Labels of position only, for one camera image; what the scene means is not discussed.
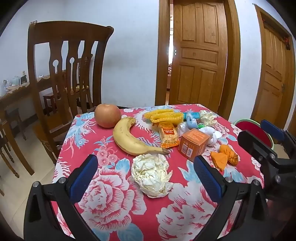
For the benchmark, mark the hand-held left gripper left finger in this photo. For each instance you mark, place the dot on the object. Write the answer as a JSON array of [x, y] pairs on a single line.
[[83, 179]]

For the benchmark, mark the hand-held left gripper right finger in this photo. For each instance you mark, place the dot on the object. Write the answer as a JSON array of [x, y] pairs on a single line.
[[208, 179]]

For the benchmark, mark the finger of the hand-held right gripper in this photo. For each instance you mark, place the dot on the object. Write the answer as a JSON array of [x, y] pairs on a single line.
[[254, 144], [272, 129]]

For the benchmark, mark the red bucket with green rim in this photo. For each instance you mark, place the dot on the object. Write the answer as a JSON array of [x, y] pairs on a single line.
[[252, 126]]

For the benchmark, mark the orange wrapper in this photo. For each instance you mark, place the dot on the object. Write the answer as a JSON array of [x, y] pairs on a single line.
[[222, 157]]

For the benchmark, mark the orange cardboard box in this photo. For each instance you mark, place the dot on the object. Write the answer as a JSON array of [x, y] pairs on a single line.
[[192, 143]]

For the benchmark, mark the white tissue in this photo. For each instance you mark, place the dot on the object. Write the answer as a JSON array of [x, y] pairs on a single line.
[[214, 135]]

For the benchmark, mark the cream paper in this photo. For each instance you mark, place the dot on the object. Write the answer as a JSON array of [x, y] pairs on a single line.
[[208, 118]]

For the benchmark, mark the white paper ball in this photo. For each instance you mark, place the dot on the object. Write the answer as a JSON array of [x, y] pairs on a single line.
[[150, 176]]

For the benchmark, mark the clear plastic wrapper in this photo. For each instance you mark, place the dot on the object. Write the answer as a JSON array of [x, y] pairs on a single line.
[[182, 127]]

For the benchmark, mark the light blue plastic piece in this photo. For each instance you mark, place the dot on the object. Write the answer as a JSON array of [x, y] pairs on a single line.
[[190, 122]]

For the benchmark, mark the orange snack packet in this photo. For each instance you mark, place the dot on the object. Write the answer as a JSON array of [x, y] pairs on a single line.
[[168, 134]]

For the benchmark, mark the white and teal box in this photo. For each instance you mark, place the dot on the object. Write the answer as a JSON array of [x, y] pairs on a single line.
[[195, 114]]

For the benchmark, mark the yellow beaded wrapper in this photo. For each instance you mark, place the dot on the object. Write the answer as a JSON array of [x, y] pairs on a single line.
[[161, 115]]

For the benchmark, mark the red floral tablecloth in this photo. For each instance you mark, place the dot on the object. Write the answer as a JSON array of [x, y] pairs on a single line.
[[115, 208]]

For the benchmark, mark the closed wooden door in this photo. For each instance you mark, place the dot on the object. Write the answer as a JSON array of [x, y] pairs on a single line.
[[272, 81]]

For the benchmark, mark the yellow banana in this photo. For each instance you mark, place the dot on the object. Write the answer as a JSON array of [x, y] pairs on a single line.
[[126, 139]]

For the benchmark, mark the red apple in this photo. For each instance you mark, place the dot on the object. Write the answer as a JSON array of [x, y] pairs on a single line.
[[107, 115]]

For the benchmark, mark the red and black door hook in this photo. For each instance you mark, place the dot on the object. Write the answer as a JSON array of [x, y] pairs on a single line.
[[286, 44]]

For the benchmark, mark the small wooden stool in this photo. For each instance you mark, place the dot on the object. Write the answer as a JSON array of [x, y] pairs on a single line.
[[49, 96]]

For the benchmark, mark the yellow seat cushion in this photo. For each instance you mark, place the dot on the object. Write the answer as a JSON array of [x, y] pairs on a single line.
[[81, 87]]

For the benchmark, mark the open wooden door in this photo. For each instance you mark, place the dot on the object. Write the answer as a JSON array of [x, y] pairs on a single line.
[[198, 58]]

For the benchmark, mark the wooden dining table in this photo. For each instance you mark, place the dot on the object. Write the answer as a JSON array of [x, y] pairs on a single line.
[[13, 97]]

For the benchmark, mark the wooden chair with cushion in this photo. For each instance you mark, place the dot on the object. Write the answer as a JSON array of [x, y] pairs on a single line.
[[86, 69]]

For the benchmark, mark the dark box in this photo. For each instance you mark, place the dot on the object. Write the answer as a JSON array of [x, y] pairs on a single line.
[[23, 78]]

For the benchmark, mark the large wooden chair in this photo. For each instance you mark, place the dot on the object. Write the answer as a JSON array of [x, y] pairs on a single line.
[[69, 30]]

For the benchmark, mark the closed door's wooden frame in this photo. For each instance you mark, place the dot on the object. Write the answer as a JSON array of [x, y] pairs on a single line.
[[257, 69]]

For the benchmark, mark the open door's wooden frame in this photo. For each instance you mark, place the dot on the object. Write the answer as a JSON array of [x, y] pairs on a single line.
[[233, 69]]

